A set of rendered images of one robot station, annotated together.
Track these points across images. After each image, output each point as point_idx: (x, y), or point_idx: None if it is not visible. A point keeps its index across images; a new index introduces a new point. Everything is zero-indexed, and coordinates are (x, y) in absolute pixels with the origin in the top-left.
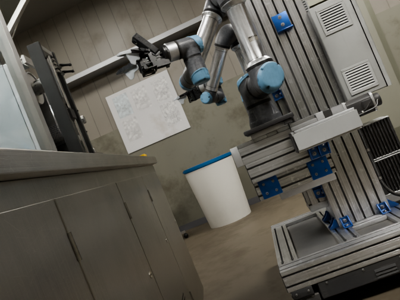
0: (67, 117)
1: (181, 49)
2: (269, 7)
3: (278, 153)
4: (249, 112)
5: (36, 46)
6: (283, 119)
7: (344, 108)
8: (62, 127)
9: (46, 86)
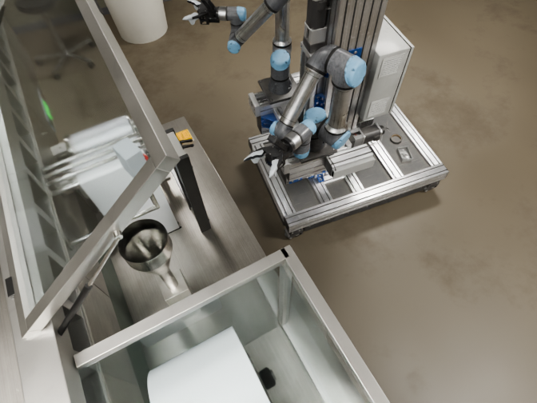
0: (202, 204)
1: (302, 143)
2: (352, 41)
3: (313, 166)
4: None
5: (186, 161)
6: (329, 154)
7: (363, 139)
8: (196, 210)
9: (189, 188)
